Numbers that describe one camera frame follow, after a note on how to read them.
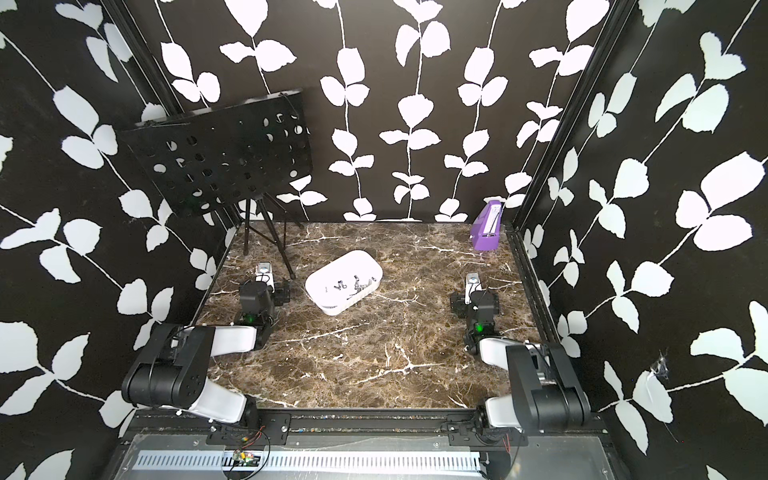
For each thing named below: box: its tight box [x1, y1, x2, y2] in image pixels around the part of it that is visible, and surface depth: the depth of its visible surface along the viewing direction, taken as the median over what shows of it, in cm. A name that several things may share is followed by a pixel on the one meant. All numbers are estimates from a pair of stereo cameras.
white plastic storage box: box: [305, 250, 384, 316], surface depth 102 cm
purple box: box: [470, 200, 503, 251], surface depth 112 cm
